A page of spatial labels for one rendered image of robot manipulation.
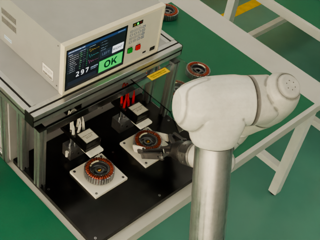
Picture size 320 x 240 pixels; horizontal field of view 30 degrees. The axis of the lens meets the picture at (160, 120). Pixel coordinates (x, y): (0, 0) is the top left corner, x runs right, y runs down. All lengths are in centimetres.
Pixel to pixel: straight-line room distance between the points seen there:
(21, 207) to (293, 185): 178
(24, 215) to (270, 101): 100
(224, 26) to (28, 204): 146
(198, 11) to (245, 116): 172
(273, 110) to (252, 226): 172
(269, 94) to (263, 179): 194
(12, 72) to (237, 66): 118
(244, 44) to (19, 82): 134
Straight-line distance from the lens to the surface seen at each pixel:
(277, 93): 149
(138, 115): 223
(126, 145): 231
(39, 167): 208
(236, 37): 304
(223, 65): 283
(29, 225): 209
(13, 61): 212
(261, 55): 297
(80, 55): 193
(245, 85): 149
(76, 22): 196
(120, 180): 219
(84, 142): 211
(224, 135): 148
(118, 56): 207
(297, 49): 444
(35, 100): 197
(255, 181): 339
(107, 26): 196
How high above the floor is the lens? 246
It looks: 44 degrees down
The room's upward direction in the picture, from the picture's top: 12 degrees clockwise
